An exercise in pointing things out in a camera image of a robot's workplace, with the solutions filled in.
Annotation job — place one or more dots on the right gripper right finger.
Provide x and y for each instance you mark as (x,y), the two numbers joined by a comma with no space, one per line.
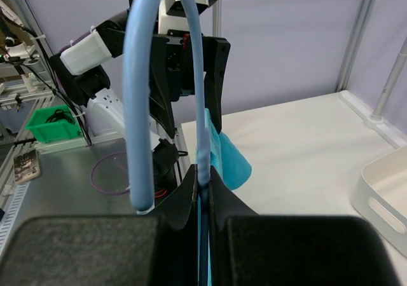
(251,249)

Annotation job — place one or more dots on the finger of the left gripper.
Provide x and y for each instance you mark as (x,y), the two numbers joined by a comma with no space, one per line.
(159,99)
(215,56)

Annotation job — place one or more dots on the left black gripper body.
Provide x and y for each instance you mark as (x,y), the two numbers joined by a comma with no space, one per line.
(179,66)

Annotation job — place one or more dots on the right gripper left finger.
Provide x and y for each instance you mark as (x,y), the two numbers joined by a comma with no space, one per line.
(158,248)

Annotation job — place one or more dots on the light blue wire hanger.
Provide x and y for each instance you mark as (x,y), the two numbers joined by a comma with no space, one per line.
(135,74)

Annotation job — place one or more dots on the turquoise t shirt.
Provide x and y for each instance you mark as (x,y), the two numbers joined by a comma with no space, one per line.
(230,163)

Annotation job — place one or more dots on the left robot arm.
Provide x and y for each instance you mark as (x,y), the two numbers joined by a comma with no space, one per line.
(79,70)

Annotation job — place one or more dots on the green plastic bin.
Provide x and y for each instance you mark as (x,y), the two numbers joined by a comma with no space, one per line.
(55,123)

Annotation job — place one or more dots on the white plastic bin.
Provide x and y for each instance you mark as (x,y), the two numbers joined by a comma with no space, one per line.
(380,197)

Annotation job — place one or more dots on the white clothes rack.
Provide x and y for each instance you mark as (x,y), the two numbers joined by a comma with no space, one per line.
(374,119)

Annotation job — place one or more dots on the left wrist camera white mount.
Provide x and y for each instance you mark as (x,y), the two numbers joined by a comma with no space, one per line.
(178,3)

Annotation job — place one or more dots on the white slotted cable duct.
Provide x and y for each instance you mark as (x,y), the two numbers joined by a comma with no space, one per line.
(11,213)

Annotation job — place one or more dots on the aluminium frame post right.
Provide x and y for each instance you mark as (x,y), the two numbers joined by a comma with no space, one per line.
(360,23)

